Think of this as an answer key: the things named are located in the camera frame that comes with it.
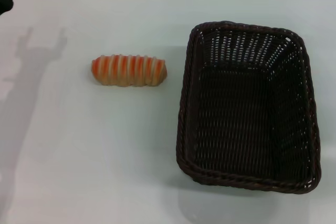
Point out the orange striped bread loaf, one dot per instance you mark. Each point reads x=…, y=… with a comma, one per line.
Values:
x=128, y=70

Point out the black woven rectangular basket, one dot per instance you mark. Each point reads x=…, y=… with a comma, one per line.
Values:
x=246, y=119

